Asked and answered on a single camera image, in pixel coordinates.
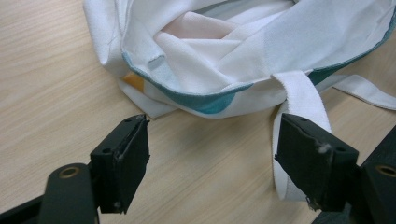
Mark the white tote bag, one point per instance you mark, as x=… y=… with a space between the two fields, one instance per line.
x=249 y=53

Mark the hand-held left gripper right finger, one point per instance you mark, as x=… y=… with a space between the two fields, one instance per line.
x=314 y=161

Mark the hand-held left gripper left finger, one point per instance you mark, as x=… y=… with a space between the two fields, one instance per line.
x=123 y=161

